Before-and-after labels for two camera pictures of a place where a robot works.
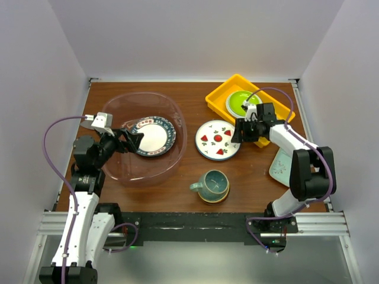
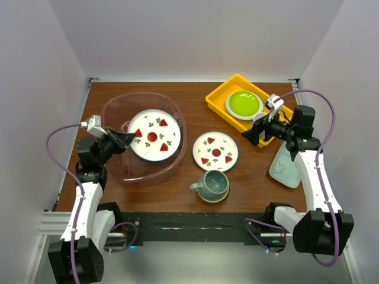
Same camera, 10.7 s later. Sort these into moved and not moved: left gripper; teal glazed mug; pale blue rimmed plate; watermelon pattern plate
Moved: watermelon pattern plate
Not moved: left gripper; pale blue rimmed plate; teal glazed mug
